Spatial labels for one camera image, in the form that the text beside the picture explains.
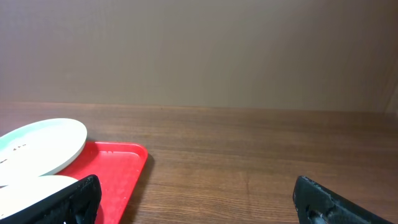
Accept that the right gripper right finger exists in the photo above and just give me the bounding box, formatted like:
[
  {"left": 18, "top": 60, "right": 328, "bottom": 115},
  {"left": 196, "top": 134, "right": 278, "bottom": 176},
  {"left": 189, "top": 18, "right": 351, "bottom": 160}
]
[{"left": 292, "top": 175, "right": 392, "bottom": 224}]

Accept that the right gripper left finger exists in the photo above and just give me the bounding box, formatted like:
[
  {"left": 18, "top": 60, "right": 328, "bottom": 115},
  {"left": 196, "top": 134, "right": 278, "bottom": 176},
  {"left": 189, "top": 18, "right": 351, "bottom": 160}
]
[{"left": 1, "top": 175, "right": 102, "bottom": 224}]

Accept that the light blue plate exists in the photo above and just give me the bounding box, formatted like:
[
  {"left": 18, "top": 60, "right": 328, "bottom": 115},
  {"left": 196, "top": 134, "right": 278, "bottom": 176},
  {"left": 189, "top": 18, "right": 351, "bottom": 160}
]
[
  {"left": 1, "top": 175, "right": 78, "bottom": 219},
  {"left": 1, "top": 118, "right": 88, "bottom": 187}
]

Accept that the red plastic tray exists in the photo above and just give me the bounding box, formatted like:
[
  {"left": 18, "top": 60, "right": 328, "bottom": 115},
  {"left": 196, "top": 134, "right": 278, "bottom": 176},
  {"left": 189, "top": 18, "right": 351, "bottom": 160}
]
[{"left": 59, "top": 141, "right": 148, "bottom": 224}]

